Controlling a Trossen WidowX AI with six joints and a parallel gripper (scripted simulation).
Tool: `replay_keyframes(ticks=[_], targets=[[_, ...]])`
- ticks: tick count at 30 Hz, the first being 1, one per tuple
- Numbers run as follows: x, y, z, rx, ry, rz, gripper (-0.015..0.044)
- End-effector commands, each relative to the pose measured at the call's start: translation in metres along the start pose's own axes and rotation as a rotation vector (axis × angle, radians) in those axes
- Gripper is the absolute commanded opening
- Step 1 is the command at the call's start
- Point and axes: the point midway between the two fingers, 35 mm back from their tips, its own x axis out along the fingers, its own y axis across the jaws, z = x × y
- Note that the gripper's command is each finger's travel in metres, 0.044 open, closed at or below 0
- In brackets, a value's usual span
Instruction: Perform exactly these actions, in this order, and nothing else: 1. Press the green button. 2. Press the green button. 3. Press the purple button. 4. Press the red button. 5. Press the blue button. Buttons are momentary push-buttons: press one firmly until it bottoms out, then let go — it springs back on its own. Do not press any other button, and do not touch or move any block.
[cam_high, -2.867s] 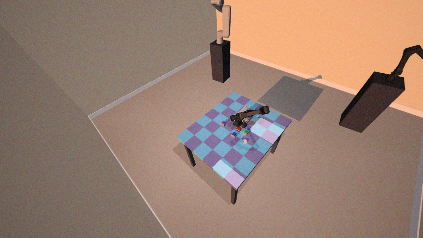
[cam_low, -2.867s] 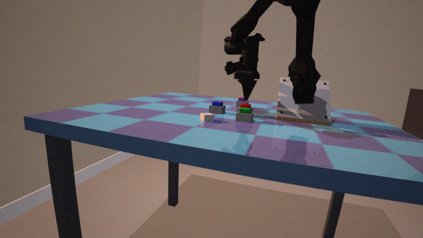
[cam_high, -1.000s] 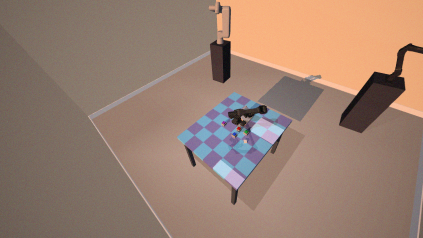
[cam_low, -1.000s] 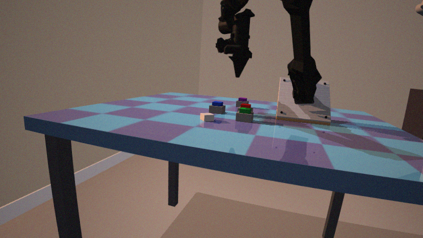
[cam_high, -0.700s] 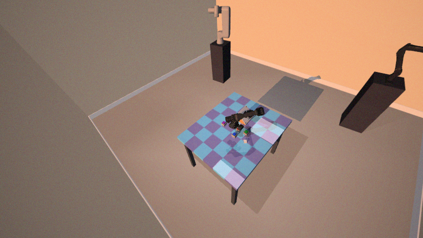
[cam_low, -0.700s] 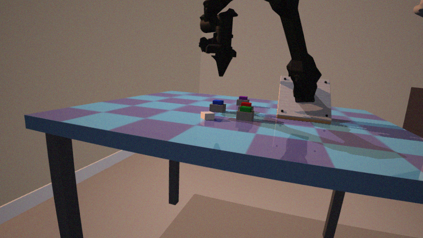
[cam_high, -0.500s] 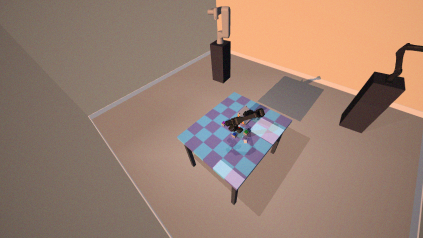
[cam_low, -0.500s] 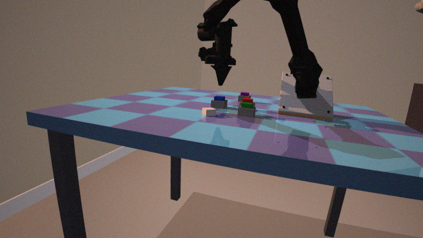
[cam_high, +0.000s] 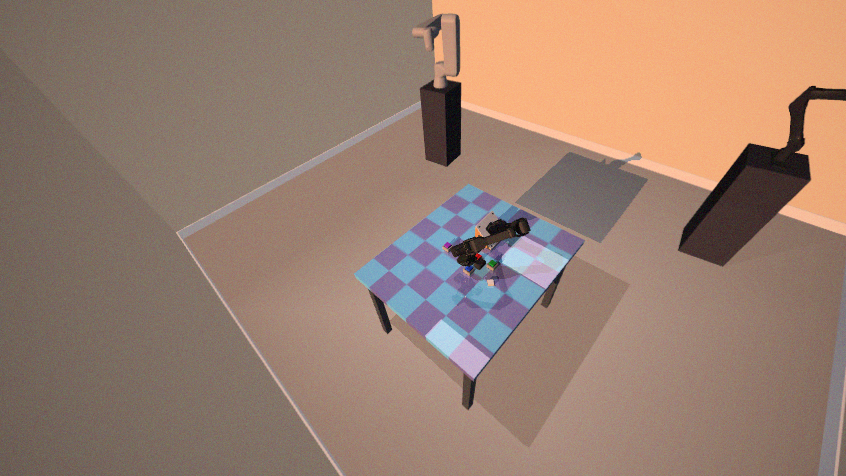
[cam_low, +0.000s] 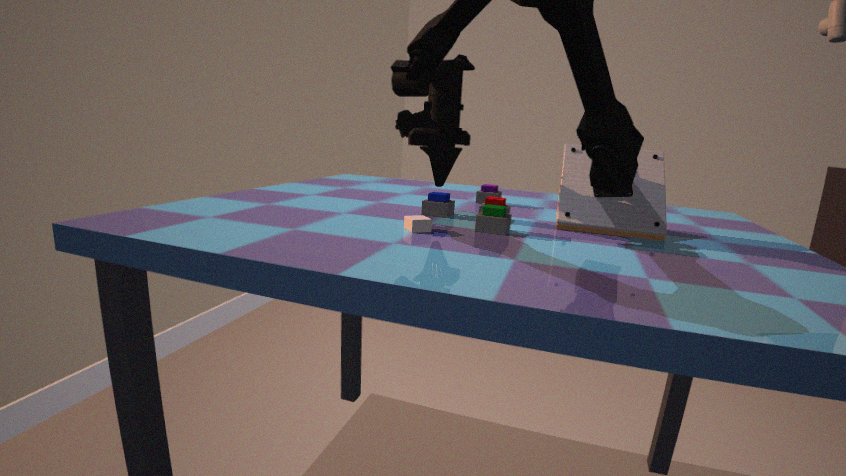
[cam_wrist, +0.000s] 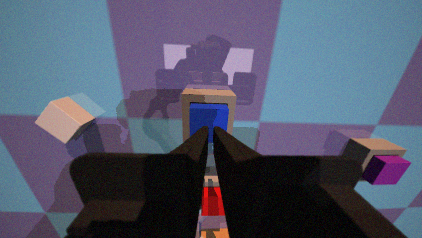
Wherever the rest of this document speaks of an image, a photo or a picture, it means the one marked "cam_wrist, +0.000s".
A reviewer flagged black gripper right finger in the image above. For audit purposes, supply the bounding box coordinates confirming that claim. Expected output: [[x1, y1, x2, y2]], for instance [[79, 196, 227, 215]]
[[213, 126, 363, 238]]

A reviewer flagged red button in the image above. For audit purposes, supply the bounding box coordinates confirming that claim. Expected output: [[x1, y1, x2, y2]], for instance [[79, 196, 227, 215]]
[[200, 167, 225, 216]]

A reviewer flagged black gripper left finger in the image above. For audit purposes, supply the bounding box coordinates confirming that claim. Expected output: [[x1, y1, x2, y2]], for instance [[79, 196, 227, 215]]
[[70, 126, 209, 238]]

